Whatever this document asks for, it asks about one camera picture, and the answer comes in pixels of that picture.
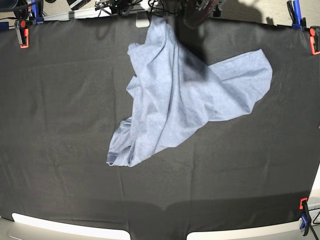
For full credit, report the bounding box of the black red cable bundle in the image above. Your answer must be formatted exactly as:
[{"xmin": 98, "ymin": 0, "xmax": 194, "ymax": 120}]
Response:
[{"xmin": 183, "ymin": 0, "xmax": 221, "ymax": 28}]

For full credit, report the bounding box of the light blue t-shirt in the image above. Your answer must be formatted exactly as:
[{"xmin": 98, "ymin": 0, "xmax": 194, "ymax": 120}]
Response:
[{"xmin": 106, "ymin": 16, "xmax": 273, "ymax": 167}]

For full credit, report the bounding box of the black table cloth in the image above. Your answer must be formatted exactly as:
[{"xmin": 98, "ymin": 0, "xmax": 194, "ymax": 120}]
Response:
[{"xmin": 0, "ymin": 16, "xmax": 320, "ymax": 240}]

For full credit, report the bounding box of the orange blue clamp bottom right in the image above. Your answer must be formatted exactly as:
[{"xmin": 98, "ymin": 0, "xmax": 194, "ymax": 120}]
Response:
[{"xmin": 299, "ymin": 197, "xmax": 312, "ymax": 237}]

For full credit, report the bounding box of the orange clamp top left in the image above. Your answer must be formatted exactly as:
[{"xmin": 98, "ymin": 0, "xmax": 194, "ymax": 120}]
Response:
[{"xmin": 14, "ymin": 20, "xmax": 29, "ymax": 49}]

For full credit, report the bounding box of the blue clamp top left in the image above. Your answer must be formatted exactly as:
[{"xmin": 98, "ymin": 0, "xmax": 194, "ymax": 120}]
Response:
[{"xmin": 28, "ymin": 0, "xmax": 44, "ymax": 25}]

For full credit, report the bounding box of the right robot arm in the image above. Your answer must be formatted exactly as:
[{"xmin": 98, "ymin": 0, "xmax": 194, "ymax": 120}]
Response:
[{"xmin": 94, "ymin": 0, "xmax": 142, "ymax": 16}]

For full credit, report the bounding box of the orange clamp top right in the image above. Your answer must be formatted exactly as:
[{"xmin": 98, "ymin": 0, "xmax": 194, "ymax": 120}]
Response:
[{"xmin": 309, "ymin": 26, "xmax": 320, "ymax": 55}]

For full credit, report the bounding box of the blue clamp top right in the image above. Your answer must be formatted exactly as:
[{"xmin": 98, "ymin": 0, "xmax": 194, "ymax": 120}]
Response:
[{"xmin": 286, "ymin": 0, "xmax": 306, "ymax": 31}]

